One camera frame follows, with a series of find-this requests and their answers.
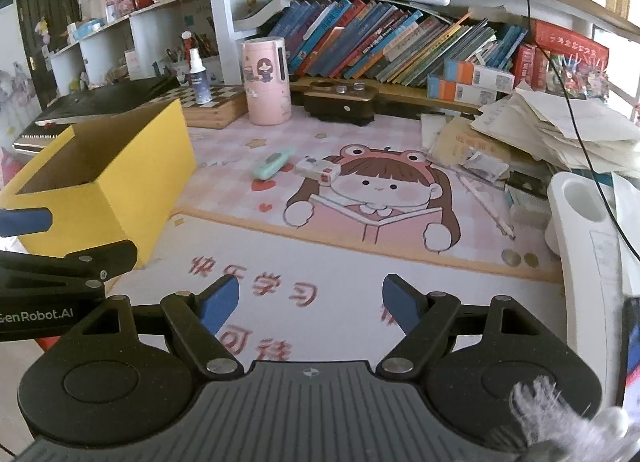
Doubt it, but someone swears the black electronic keyboard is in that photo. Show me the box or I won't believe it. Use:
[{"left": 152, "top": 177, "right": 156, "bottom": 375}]
[{"left": 12, "top": 76, "right": 180, "bottom": 154}]

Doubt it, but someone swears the silver coin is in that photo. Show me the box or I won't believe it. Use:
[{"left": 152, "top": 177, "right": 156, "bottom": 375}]
[{"left": 501, "top": 248, "right": 522, "bottom": 268}]

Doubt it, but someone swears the yellow cardboard box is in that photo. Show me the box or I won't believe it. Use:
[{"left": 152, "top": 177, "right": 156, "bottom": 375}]
[{"left": 1, "top": 100, "right": 196, "bottom": 265}]

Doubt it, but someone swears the gold coin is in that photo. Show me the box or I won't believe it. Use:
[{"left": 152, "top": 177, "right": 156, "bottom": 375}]
[{"left": 523, "top": 253, "right": 539, "bottom": 268}]

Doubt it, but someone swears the white pink pen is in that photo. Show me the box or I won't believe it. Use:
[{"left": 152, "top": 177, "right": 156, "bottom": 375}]
[{"left": 459, "top": 176, "right": 516, "bottom": 241}]

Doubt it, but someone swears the pink cartoon desk mat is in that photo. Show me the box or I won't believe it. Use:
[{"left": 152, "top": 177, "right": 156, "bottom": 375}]
[{"left": 112, "top": 110, "right": 566, "bottom": 364}]

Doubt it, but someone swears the mint green case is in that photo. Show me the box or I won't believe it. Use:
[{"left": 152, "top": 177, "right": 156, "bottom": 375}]
[{"left": 252, "top": 149, "right": 295, "bottom": 180}]

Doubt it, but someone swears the small white red box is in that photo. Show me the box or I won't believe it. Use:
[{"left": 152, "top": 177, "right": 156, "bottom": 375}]
[{"left": 294, "top": 156, "right": 341, "bottom": 186}]

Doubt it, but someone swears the white desk lamp base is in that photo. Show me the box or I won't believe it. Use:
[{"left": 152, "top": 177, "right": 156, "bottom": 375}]
[{"left": 548, "top": 172, "right": 626, "bottom": 406}]

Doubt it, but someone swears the stack of papers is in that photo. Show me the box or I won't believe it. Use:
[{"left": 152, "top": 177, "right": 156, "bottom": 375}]
[{"left": 421, "top": 84, "right": 639, "bottom": 179}]

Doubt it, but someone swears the wooden chessboard box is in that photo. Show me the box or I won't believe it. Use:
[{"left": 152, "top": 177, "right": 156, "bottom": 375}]
[{"left": 150, "top": 85, "right": 248, "bottom": 130}]

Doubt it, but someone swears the dark wooden organizer box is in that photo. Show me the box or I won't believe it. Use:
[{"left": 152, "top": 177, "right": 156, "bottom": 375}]
[{"left": 303, "top": 81, "right": 378, "bottom": 126}]

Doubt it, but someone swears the orange white box lower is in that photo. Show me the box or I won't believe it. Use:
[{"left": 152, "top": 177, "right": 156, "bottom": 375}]
[{"left": 426, "top": 75, "right": 497, "bottom": 107}]

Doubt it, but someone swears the orange white box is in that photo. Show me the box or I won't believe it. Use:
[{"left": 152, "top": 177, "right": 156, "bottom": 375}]
[
  {"left": 426, "top": 75, "right": 497, "bottom": 107},
  {"left": 444, "top": 59, "right": 514, "bottom": 94}
]

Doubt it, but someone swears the white spray bottle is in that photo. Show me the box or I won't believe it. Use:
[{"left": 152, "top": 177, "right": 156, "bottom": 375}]
[{"left": 189, "top": 47, "right": 212, "bottom": 104}]

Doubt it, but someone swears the white shelf unit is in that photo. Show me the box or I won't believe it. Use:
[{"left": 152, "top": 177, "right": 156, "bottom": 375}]
[{"left": 51, "top": 0, "right": 639, "bottom": 95}]

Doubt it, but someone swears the orange white box upper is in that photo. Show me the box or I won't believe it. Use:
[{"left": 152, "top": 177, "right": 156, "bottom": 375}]
[{"left": 444, "top": 59, "right": 514, "bottom": 94}]

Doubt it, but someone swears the pink cylindrical container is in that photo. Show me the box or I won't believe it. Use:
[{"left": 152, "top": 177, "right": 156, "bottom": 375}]
[{"left": 241, "top": 36, "right": 292, "bottom": 126}]

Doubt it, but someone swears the row of books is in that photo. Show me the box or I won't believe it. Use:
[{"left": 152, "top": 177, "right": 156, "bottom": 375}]
[{"left": 253, "top": 0, "right": 610, "bottom": 97}]

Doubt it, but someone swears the black cable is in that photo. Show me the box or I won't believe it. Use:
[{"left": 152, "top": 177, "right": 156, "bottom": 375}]
[{"left": 487, "top": 0, "right": 640, "bottom": 263}]

